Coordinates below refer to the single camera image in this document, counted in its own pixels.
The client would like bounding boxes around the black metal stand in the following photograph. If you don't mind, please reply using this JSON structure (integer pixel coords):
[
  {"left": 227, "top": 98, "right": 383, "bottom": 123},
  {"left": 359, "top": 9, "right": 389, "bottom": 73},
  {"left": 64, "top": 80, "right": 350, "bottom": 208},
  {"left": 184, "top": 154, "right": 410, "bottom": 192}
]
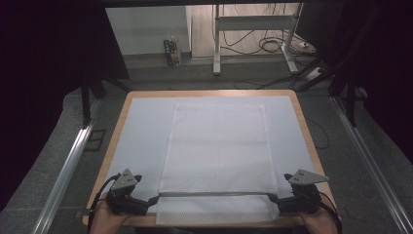
[
  {"left": 296, "top": 58, "right": 369, "bottom": 129},
  {"left": 80, "top": 74, "right": 132, "bottom": 129}
]

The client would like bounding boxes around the white metal desk frame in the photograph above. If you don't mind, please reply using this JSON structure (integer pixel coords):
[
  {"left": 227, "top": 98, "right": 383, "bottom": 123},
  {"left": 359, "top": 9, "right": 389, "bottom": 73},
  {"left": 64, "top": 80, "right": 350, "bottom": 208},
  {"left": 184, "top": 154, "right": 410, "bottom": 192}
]
[{"left": 212, "top": 3, "right": 305, "bottom": 76}]

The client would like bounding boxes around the pack of bottles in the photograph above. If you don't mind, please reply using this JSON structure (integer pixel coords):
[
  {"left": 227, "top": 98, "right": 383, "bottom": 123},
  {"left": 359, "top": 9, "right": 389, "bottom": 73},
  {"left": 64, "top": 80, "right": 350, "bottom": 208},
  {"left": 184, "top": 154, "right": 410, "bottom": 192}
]
[{"left": 163, "top": 33, "right": 183, "bottom": 67}]

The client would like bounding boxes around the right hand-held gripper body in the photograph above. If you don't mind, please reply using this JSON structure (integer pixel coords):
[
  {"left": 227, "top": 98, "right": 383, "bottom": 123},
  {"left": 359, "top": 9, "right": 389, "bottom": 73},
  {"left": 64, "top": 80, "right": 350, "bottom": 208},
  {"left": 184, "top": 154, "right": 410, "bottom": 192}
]
[{"left": 277, "top": 169, "right": 329, "bottom": 215}]

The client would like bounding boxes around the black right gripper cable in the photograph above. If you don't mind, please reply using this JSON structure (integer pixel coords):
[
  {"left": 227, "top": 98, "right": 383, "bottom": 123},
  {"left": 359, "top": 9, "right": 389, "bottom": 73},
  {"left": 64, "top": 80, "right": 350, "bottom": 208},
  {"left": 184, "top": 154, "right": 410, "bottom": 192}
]
[{"left": 319, "top": 190, "right": 344, "bottom": 234}]

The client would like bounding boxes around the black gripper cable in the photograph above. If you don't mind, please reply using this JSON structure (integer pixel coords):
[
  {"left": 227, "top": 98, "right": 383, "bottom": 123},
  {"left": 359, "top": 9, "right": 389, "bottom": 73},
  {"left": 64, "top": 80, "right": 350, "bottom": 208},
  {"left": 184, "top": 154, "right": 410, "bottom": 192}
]
[
  {"left": 319, "top": 190, "right": 344, "bottom": 234},
  {"left": 87, "top": 174, "right": 122, "bottom": 234}
]

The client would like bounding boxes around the white mesh laundry bag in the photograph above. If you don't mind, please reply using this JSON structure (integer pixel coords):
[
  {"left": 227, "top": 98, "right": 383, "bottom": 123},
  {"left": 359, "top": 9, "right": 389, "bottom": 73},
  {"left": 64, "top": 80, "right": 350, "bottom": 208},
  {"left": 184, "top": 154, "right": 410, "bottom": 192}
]
[{"left": 155, "top": 102, "right": 282, "bottom": 226}]

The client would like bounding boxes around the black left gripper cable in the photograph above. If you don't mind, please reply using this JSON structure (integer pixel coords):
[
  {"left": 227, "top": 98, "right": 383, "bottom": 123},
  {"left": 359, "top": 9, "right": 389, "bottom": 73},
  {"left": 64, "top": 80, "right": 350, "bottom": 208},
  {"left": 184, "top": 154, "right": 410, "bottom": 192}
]
[{"left": 87, "top": 174, "right": 122, "bottom": 234}]

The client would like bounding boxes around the tangle of black floor cables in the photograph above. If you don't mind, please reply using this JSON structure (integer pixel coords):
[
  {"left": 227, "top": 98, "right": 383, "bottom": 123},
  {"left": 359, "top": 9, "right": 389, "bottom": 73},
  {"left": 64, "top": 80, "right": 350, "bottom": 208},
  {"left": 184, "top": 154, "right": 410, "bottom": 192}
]
[{"left": 220, "top": 4, "right": 295, "bottom": 57}]

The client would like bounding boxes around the person's left hand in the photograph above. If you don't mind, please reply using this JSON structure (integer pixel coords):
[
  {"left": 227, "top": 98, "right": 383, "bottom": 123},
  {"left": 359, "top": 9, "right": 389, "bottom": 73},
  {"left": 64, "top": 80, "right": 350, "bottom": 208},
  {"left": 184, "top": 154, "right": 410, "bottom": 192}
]
[{"left": 90, "top": 198, "right": 131, "bottom": 234}]

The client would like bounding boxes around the long black floor cable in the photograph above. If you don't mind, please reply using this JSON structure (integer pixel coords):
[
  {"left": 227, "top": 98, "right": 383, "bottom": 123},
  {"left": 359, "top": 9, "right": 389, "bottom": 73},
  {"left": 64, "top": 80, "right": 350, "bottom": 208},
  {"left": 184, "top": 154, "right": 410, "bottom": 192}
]
[{"left": 233, "top": 57, "right": 322, "bottom": 91}]

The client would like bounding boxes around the white power strip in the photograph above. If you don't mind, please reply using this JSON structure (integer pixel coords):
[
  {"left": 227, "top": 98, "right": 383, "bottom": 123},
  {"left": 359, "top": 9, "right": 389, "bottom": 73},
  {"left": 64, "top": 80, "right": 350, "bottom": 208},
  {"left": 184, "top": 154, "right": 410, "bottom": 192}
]
[{"left": 298, "top": 40, "right": 317, "bottom": 54}]

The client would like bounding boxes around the white panel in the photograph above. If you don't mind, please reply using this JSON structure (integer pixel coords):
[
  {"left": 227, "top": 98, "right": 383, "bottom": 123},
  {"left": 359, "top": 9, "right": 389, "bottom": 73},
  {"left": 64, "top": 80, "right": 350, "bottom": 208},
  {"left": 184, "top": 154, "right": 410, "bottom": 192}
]
[{"left": 104, "top": 5, "right": 193, "bottom": 57}]

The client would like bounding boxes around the black curtain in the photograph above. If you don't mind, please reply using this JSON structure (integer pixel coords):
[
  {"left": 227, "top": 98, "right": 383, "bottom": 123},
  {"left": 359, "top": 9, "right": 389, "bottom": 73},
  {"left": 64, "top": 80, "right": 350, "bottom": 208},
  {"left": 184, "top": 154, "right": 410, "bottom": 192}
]
[
  {"left": 296, "top": 0, "right": 413, "bottom": 165},
  {"left": 0, "top": 0, "right": 131, "bottom": 213}
]

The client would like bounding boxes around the aluminium floor rail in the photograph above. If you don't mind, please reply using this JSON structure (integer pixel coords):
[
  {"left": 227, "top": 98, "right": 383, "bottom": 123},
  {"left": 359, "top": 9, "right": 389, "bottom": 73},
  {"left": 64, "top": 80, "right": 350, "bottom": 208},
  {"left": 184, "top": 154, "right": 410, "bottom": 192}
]
[
  {"left": 330, "top": 96, "right": 413, "bottom": 234},
  {"left": 31, "top": 97, "right": 101, "bottom": 234}
]

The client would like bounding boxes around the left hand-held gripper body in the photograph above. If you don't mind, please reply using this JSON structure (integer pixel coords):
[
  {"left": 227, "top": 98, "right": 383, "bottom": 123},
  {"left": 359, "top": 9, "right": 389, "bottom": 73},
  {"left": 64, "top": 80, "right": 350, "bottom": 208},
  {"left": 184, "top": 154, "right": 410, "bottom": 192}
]
[{"left": 106, "top": 168, "right": 152, "bottom": 216}]

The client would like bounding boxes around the person's right hand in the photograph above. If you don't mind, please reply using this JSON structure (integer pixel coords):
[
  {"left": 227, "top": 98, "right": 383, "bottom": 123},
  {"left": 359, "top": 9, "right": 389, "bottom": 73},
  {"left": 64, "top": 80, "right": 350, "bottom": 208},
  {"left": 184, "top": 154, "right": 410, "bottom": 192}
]
[{"left": 300, "top": 206, "right": 339, "bottom": 234}]

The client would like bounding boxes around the white table mat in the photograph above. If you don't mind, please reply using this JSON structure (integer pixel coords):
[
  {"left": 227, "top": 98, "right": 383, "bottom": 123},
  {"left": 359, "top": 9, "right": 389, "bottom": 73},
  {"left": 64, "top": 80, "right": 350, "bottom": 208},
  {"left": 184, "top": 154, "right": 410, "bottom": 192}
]
[{"left": 105, "top": 95, "right": 322, "bottom": 215}]

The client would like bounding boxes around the thin black floor cable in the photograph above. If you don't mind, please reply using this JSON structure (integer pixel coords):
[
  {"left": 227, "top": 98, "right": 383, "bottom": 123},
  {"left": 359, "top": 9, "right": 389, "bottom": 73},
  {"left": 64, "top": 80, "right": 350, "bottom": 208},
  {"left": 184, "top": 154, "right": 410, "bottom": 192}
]
[{"left": 306, "top": 116, "right": 331, "bottom": 151}]

